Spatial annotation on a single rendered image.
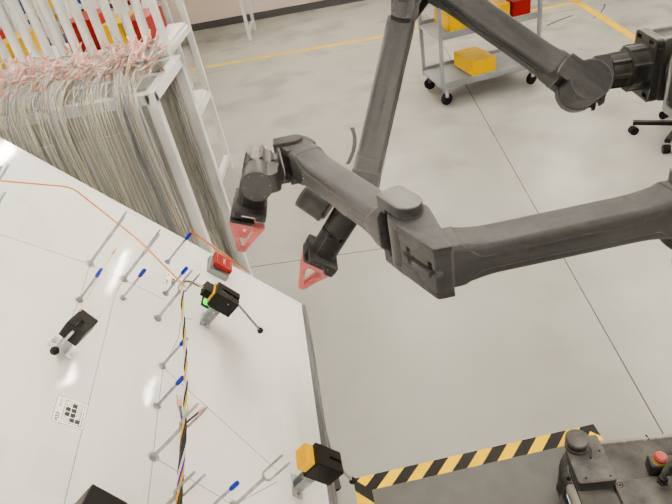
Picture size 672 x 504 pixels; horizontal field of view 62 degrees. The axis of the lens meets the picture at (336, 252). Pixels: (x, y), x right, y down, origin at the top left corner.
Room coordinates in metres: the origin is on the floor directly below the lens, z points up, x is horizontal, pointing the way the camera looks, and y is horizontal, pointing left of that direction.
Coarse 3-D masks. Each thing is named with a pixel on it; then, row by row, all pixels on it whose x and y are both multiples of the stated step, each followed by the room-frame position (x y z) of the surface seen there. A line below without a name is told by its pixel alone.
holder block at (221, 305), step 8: (216, 288) 0.97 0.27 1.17; (224, 288) 0.97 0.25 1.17; (216, 296) 0.95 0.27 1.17; (224, 296) 0.95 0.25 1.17; (208, 304) 0.95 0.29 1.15; (216, 304) 0.94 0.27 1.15; (224, 304) 0.94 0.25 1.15; (232, 304) 0.94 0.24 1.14; (224, 312) 0.94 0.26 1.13; (232, 312) 0.94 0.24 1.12
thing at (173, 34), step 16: (176, 0) 4.04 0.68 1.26; (160, 16) 3.51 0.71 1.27; (160, 32) 3.49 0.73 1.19; (176, 32) 3.78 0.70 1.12; (192, 32) 4.06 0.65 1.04; (176, 48) 3.61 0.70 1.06; (192, 48) 4.03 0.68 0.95; (208, 96) 3.97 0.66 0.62; (224, 144) 4.03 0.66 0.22; (224, 160) 3.94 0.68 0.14
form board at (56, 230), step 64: (0, 192) 1.04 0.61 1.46; (64, 192) 1.15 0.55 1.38; (0, 256) 0.87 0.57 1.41; (64, 256) 0.95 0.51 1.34; (128, 256) 1.04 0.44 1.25; (192, 256) 1.17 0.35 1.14; (0, 320) 0.73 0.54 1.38; (64, 320) 0.79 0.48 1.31; (128, 320) 0.86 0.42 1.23; (192, 320) 0.94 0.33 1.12; (256, 320) 1.05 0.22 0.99; (0, 384) 0.61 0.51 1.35; (64, 384) 0.66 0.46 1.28; (128, 384) 0.71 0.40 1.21; (192, 384) 0.77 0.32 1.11; (256, 384) 0.84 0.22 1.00; (0, 448) 0.52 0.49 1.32; (64, 448) 0.55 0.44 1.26; (128, 448) 0.58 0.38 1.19; (192, 448) 0.63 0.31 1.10; (256, 448) 0.68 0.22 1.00
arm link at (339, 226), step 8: (328, 208) 0.97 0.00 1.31; (336, 208) 0.96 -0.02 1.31; (336, 216) 0.95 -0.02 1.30; (344, 216) 0.94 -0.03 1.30; (328, 224) 0.95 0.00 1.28; (336, 224) 0.94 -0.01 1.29; (344, 224) 0.94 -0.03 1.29; (352, 224) 0.94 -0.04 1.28; (336, 232) 0.94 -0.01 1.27; (344, 232) 0.94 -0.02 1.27
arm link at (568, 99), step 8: (600, 56) 1.02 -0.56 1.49; (608, 56) 1.02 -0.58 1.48; (608, 64) 1.01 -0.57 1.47; (560, 88) 1.04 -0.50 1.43; (568, 88) 1.00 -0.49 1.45; (560, 96) 1.04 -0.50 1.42; (568, 96) 1.00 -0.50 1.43; (568, 104) 1.02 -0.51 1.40; (576, 104) 1.00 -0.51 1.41; (584, 104) 0.99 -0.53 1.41; (592, 104) 1.01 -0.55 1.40; (600, 104) 0.97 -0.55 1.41
